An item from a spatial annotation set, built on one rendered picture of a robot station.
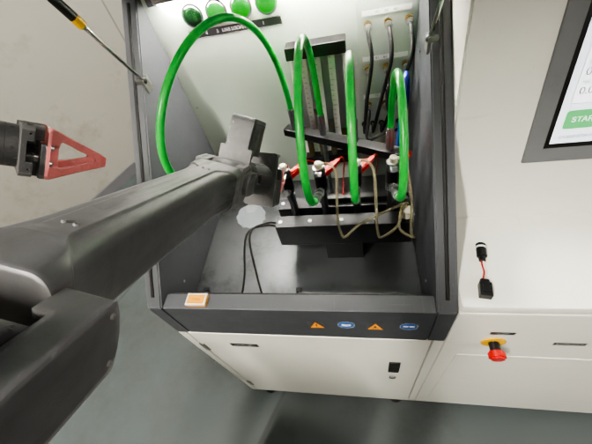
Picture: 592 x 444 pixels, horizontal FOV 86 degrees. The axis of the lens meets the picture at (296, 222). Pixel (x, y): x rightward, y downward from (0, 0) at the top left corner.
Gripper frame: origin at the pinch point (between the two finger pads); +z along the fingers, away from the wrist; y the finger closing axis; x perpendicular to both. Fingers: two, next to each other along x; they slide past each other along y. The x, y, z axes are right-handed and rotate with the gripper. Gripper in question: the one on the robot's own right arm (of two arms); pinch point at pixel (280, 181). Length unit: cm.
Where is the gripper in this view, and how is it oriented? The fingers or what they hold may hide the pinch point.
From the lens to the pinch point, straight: 70.0
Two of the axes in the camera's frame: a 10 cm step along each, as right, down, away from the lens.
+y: 1.1, -9.9, -1.3
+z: 3.9, -0.8, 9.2
